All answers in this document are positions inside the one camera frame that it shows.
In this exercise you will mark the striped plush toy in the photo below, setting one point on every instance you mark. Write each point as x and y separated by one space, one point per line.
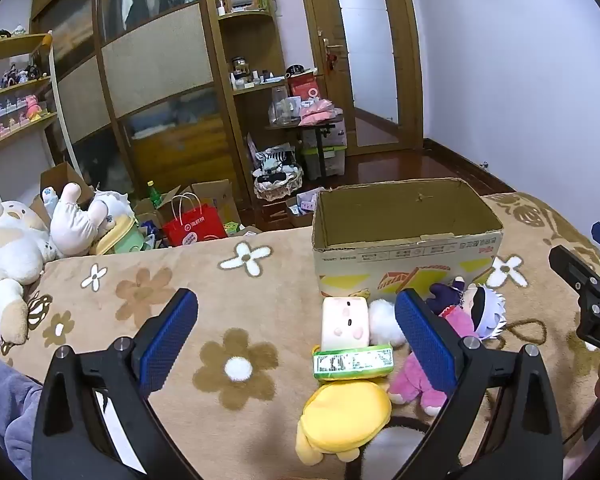
275 157

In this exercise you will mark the dark purple plush doll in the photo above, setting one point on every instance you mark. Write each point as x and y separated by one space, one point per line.
447 295

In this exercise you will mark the brown floral blanket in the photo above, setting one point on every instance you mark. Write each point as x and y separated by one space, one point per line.
180 270

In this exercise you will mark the plastic storage bin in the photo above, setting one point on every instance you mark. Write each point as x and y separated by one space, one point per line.
327 155

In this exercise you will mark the green and yellow plush toy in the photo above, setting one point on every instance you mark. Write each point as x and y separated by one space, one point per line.
117 240

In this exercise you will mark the white fluffy plush toy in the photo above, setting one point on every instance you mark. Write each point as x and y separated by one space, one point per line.
114 200

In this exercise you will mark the red paper bag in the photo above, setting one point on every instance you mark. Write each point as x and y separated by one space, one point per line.
192 227

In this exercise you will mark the white-haired doll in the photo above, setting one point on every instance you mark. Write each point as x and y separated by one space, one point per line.
472 315

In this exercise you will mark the pink swirl roll plush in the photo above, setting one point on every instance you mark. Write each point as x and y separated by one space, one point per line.
345 325

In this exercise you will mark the green tissue pack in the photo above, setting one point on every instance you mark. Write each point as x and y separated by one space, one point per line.
352 362

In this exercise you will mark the red box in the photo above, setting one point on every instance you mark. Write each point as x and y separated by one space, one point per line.
305 87

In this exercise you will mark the wooden wardrobe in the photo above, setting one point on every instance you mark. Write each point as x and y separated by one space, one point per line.
150 60

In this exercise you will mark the person's lavender fleece clothing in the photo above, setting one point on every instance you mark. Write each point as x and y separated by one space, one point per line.
10 410

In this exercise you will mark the wooden figurine shelf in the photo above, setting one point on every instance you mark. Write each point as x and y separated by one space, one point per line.
15 87

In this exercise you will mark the tall open cardboard box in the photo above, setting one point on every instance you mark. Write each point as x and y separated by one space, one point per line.
55 180

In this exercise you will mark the flat cardboard box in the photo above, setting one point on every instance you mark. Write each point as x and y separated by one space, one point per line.
245 231

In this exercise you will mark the large white plush bear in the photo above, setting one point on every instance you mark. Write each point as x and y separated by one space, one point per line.
10 255

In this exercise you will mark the white curved rail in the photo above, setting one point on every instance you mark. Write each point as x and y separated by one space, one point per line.
62 110

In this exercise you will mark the small black table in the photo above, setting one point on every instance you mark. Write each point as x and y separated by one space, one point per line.
307 127

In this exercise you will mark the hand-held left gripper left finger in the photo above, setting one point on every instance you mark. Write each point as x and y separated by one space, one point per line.
170 340

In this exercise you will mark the clear plastic container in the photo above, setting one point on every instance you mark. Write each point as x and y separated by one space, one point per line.
280 105

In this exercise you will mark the black cap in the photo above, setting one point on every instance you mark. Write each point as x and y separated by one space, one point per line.
295 69

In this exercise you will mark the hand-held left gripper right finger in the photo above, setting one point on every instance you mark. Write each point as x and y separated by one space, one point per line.
425 345

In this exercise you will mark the row of small figurines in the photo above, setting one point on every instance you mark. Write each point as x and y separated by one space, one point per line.
10 110

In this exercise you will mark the row of small bottles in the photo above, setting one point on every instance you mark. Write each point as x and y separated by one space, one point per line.
252 77

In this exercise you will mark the pink packets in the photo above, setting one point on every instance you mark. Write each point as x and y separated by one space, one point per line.
305 205

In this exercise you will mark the wooden door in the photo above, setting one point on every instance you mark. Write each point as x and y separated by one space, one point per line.
410 50

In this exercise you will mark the green bottle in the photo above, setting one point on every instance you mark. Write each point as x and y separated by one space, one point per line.
153 192

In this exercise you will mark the wide open cardboard box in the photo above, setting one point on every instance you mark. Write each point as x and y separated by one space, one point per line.
212 197

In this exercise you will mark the lace trimmed basket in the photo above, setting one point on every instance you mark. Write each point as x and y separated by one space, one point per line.
277 182

